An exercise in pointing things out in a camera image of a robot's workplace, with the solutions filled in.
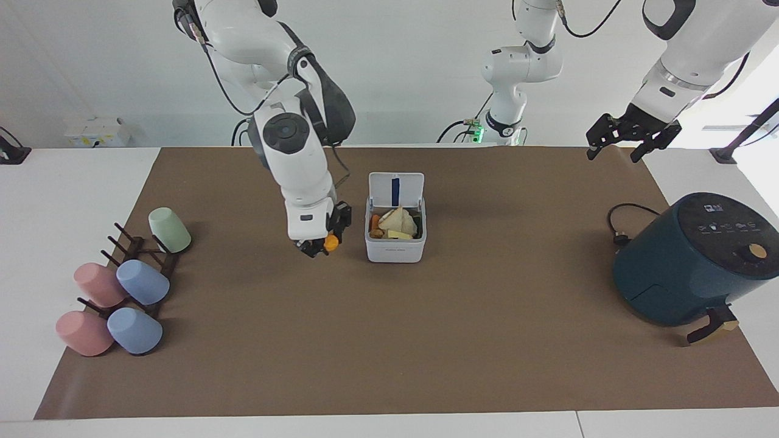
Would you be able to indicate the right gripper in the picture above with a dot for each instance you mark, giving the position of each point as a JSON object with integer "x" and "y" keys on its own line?
{"x": 342, "y": 216}

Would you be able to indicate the brown trash piece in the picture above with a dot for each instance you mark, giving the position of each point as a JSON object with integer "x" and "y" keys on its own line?
{"x": 377, "y": 233}

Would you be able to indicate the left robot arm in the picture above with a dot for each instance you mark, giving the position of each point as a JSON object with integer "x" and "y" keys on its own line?
{"x": 700, "y": 42}

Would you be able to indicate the white box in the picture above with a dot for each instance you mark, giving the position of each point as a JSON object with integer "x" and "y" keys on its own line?
{"x": 97, "y": 134}

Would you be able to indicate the small orange trash piece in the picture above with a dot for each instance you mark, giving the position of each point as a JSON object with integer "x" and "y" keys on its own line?
{"x": 331, "y": 243}

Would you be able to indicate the yellow block trash piece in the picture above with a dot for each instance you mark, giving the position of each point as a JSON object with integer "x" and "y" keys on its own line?
{"x": 398, "y": 235}

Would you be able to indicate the dark wooden cup rack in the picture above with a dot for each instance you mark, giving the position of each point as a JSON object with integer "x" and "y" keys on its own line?
{"x": 137, "y": 246}

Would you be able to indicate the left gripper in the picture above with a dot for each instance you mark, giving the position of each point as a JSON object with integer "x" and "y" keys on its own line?
{"x": 651, "y": 125}

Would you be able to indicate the pink cup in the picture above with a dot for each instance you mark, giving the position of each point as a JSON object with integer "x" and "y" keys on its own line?
{"x": 98, "y": 285}
{"x": 84, "y": 333}

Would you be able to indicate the white trash bin with lid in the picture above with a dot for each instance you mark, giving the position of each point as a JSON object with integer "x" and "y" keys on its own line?
{"x": 395, "y": 250}

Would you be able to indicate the dark teal air fryer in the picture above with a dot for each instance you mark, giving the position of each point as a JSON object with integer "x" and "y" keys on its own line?
{"x": 688, "y": 267}

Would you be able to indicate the orange carrot-like trash piece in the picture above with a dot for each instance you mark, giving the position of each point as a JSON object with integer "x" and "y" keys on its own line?
{"x": 375, "y": 222}

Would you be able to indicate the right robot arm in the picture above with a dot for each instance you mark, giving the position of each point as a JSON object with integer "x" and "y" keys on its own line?
{"x": 301, "y": 176}

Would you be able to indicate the black stand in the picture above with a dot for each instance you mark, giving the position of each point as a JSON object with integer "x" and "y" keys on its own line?
{"x": 725, "y": 155}
{"x": 13, "y": 155}

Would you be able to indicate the pale green cup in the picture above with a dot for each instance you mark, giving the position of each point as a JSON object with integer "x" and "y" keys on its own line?
{"x": 170, "y": 231}

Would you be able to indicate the blue cup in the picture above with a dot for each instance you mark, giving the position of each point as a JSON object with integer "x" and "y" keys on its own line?
{"x": 135, "y": 331}
{"x": 143, "y": 283}

